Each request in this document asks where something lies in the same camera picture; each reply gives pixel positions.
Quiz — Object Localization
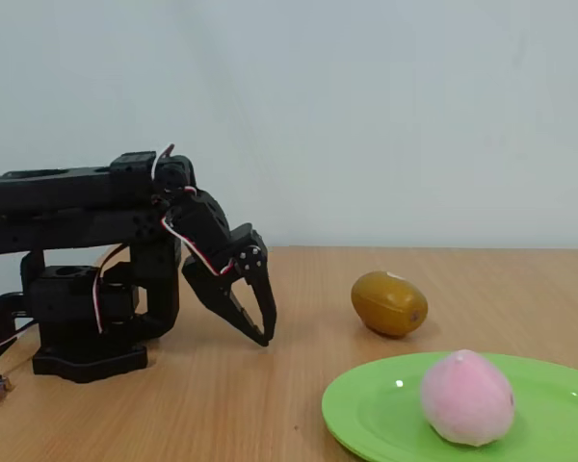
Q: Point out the pink plush peach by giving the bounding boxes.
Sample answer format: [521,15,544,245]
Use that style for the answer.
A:
[419,349,516,445]

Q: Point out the green oval plate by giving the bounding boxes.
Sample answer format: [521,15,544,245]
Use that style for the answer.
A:
[321,351,578,462]

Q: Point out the white red servo wire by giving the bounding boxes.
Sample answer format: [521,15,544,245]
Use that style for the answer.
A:
[160,185,235,278]
[150,142,176,182]
[92,243,127,334]
[0,320,40,372]

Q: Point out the brown kiwi fruit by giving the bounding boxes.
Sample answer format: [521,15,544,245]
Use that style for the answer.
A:
[350,270,429,338]

